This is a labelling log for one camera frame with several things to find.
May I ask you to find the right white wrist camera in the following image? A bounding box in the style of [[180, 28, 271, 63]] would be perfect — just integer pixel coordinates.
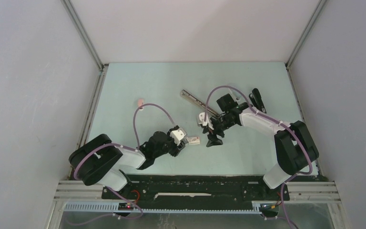
[[197, 112, 214, 134]]

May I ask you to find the light blue stapler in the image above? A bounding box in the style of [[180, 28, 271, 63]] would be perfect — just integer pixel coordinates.
[[228, 88, 241, 102]]

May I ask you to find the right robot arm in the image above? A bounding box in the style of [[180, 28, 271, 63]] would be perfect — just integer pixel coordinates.
[[198, 94, 319, 199]]

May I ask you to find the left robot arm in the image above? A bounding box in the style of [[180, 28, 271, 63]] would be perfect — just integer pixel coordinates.
[[69, 126, 188, 199]]

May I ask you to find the pink stapler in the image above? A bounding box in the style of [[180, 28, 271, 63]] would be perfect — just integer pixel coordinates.
[[137, 98, 145, 110]]

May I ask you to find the white staple box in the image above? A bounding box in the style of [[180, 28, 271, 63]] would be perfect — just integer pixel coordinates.
[[187, 136, 201, 145]]

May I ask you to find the beige black long stapler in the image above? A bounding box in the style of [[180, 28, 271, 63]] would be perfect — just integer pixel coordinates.
[[180, 90, 220, 116]]

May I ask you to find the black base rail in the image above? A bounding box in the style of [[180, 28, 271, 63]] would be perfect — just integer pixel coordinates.
[[119, 175, 290, 211]]

